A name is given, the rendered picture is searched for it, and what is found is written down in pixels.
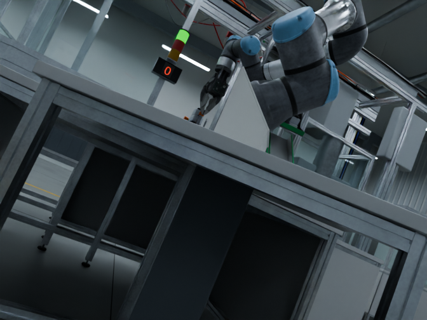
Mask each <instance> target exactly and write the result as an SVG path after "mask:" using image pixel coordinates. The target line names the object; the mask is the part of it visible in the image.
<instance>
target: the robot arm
mask: <svg viewBox="0 0 427 320"><path fill-rule="evenodd" d="M271 30H272V33H273V40H274V42H275V44H276V48H277V50H278V54H279V57H280V59H279V60H276V61H273V62H269V63H266V64H263V65H262V64H261V61H260V58H259V55H258V52H259V51H260V49H261V43H260V41H259V39H258V38H257V37H255V36H246V37H243V38H241V37H240V36H237V35H232V36H230V37H229V39H228V40H227V41H226V45H225V47H224V49H223V51H222V53H221V56H220V58H219V60H218V62H217V65H216V68H215V71H216V73H215V74H214V75H213V76H212V77H211V78H210V79H209V80H208V82H207V83H206V84H205V85H204V87H203V89H202V91H201V93H200V110H201V114H202V115H205V114H208V113H209V112H210V111H211V110H212V109H213V108H214V107H215V106H216V105H217V104H218V103H219V102H220V100H221V98H222V97H224V96H225V94H226V91H227V89H228V87H229V85H228V84H227V83H226V79H227V78H228V77H230V75H231V73H232V71H233V70H235V68H234V66H235V65H236V63H237V61H238V59H239V58H240V60H241V63H242V66H243V67H244V68H245V71H246V73H247V76H248V78H249V80H250V83H251V85H252V88H253V90H254V93H255V95H256V98H257V101H258V103H259V105H260V107H261V110H262V113H263V115H264V118H265V120H266V122H267V125H268V128H269V132H270V131H273V130H274V129H275V128H277V127H278V126H279V125H281V124H282V123H283V122H284V121H286V120H287V119H288V118H290V117H293V116H296V115H298V114H301V113H303V112H306V111H309V110H311V109H314V108H317V107H322V106H324V105H325V104H326V103H329V102H332V101H333V100H335V99H336V97H337V95H338V93H339V75H338V72H337V69H336V66H337V65H341V64H343V63H346V62H347V61H349V60H351V59H352V58H353V57H354V56H356V55H357V54H358V53H359V52H360V50H361V49H362V48H363V46H364V44H365V43H366V40H367V36H368V29H367V25H366V21H365V15H364V12H363V7H362V1H361V0H324V6H323V8H322V9H320V10H318V11H316V12H314V11H313V9H312V7H310V6H307V7H303V8H299V9H297V10H294V11H291V12H290V13H287V14H286V15H284V16H282V17H280V18H279V19H277V20H276V21H275V22H274V23H273V24H272V26H271ZM331 35H332V36H333V40H331V41H328V42H327V44H326V45H324V44H325V43H326V41H327V38H328V37H329V36H331ZM209 94H210V95H212V96H213V98H211V99H210V100H209V96H208V95H209ZM208 100H209V104H208V106H207V107H206V109H205V106H206V104H207V102H208Z"/></svg>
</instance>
